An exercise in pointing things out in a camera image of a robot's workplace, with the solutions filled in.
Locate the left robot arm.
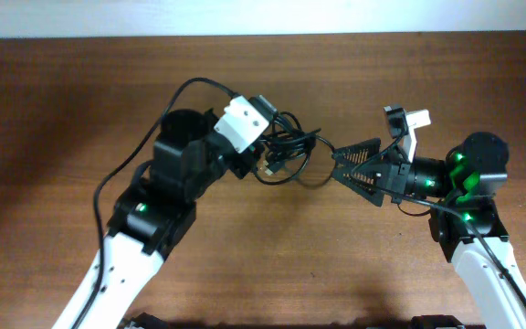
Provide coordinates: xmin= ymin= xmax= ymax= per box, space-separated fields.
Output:
xmin=54 ymin=95 xmax=278 ymax=328

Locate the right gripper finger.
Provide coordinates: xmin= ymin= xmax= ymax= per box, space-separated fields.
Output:
xmin=331 ymin=138 xmax=381 ymax=169
xmin=331 ymin=171 xmax=384 ymax=207

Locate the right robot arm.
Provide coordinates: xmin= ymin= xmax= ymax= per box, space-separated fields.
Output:
xmin=332 ymin=105 xmax=526 ymax=328

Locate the black cable bundle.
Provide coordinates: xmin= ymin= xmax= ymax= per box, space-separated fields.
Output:
xmin=252 ymin=111 xmax=337 ymax=188

